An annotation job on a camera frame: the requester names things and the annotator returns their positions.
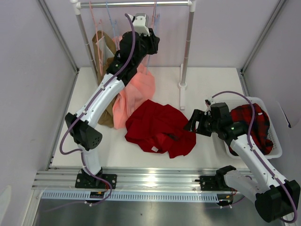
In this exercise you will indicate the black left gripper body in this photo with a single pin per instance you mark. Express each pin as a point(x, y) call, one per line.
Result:
point(148, 44)

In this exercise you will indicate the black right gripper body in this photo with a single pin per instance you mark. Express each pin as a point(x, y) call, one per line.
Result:
point(202, 125)

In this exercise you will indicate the pink wire hanger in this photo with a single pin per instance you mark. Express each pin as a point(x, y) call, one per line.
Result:
point(99, 55)
point(154, 15)

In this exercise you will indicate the red skirt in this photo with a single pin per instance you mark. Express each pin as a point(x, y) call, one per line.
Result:
point(157, 128)

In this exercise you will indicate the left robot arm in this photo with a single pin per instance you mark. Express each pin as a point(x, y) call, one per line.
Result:
point(133, 48)

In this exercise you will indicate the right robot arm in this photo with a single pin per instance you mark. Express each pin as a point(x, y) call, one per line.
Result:
point(273, 195)

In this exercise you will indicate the salmon pink garment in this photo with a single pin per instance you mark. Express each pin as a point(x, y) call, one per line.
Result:
point(139, 89)

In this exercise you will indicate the brown garment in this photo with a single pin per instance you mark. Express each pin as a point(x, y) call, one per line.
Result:
point(108, 49)

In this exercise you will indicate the red plaid shirt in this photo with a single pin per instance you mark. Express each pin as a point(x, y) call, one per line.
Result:
point(260, 126)

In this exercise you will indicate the white laundry basket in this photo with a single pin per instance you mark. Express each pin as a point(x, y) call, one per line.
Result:
point(234, 101)

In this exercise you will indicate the metal clothes rack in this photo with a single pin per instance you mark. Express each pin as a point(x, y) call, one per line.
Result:
point(182, 85)

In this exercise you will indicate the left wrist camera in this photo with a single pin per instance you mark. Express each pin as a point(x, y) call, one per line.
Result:
point(140, 22)

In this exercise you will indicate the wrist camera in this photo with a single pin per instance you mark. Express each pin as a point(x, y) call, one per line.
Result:
point(209, 101)
point(140, 22)

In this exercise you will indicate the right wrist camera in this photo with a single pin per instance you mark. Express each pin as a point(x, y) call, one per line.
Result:
point(209, 101)

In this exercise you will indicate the blue wire hanger right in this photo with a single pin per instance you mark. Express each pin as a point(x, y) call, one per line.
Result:
point(155, 31)

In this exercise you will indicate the blue wire hanger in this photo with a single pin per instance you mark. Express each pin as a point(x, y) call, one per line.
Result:
point(114, 27)
point(155, 31)

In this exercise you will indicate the blue wire hanger left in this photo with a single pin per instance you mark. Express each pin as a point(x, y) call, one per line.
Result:
point(114, 27)

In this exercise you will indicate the white slotted cable duct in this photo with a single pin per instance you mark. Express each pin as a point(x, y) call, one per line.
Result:
point(131, 196)

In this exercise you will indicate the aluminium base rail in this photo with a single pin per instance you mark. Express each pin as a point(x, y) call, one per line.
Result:
point(128, 179)

